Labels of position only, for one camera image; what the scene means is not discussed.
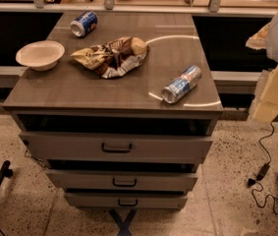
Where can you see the silver blue redbull can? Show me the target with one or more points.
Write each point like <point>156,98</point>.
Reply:
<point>180,86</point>

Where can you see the white paper bowl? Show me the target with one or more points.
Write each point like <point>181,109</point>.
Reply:
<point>40,56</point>

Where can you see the blue pepsi can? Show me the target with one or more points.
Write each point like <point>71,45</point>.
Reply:
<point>84,24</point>

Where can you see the grey drawer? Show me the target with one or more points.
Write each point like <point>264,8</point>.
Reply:
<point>122,180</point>
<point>125,200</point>
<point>116,147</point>

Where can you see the middle grey drawer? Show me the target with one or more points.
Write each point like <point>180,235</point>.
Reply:
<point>122,180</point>

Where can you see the bottom grey drawer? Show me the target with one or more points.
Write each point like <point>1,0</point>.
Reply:
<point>125,200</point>

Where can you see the top grey drawer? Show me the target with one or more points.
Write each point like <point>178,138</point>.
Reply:
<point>116,147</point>

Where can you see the grey drawer cabinet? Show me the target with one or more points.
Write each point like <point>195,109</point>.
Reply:
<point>71,99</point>

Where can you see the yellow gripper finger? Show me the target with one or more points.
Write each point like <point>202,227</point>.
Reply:
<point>267,107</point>
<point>258,40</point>

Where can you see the crumpled brown chip bag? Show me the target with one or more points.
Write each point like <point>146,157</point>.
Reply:
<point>115,58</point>

